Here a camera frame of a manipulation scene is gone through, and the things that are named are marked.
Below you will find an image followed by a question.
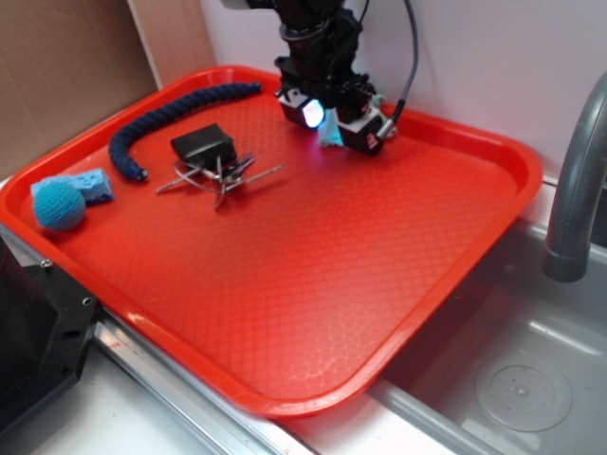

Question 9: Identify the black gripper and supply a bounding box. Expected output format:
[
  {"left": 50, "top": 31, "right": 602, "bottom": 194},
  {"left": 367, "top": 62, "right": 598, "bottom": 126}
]
[{"left": 275, "top": 9, "right": 386, "bottom": 156}]

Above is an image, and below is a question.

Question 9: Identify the teal blue cloth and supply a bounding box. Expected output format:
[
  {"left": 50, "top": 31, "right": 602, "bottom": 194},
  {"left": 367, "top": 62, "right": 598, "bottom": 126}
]
[{"left": 318, "top": 95, "right": 384, "bottom": 147}]

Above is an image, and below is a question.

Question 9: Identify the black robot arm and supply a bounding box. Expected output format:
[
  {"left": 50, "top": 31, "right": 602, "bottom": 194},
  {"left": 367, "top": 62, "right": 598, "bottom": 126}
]
[{"left": 222, "top": 1, "right": 388, "bottom": 155}]

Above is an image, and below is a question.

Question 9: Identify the metal key bunch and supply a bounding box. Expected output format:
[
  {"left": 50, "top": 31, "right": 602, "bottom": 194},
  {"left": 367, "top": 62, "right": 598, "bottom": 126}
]
[{"left": 156, "top": 153, "right": 286, "bottom": 210}]

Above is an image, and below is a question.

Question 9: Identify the black leather key pouch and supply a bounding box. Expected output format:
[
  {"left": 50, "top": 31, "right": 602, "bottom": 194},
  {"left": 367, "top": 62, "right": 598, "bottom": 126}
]
[{"left": 170, "top": 123, "right": 237, "bottom": 169}]

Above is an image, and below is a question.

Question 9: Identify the red plastic tray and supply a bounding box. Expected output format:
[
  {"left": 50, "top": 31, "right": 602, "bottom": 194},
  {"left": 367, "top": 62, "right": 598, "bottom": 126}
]
[{"left": 1, "top": 66, "right": 543, "bottom": 419}]

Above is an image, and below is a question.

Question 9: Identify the light blue sponge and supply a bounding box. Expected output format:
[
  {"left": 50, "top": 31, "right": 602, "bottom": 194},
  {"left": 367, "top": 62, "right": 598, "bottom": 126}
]
[{"left": 30, "top": 168, "right": 115, "bottom": 206}]

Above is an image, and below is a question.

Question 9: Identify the grey sink faucet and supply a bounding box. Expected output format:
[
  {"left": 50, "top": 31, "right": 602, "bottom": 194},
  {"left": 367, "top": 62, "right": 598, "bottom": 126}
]
[{"left": 542, "top": 76, "right": 606, "bottom": 282}]

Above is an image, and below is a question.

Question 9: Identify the brown cardboard panel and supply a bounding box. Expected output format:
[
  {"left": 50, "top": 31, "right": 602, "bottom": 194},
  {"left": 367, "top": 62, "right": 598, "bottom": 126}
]
[{"left": 1, "top": 1, "right": 215, "bottom": 178}]

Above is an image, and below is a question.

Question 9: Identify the teal knitted ball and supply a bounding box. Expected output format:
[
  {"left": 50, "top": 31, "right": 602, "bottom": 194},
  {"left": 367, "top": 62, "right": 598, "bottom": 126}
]
[{"left": 32, "top": 182, "right": 86, "bottom": 231}]

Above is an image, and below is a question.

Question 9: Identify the grey plastic sink basin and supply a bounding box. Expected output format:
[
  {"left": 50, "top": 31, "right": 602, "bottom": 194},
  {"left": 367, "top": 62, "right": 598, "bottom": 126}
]
[{"left": 284, "top": 215, "right": 607, "bottom": 455}]

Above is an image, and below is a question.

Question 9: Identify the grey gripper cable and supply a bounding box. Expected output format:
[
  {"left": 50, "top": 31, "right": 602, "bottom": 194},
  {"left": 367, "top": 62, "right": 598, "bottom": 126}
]
[{"left": 378, "top": 0, "right": 419, "bottom": 141}]

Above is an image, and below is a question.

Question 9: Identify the dark blue braided rope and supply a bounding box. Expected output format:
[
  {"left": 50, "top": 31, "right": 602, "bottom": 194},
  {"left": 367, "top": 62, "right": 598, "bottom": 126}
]
[{"left": 108, "top": 81, "right": 263, "bottom": 183}]

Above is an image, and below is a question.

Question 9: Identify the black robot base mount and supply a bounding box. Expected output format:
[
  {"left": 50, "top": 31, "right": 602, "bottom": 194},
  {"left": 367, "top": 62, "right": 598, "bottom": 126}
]
[{"left": 1, "top": 243, "right": 100, "bottom": 436}]

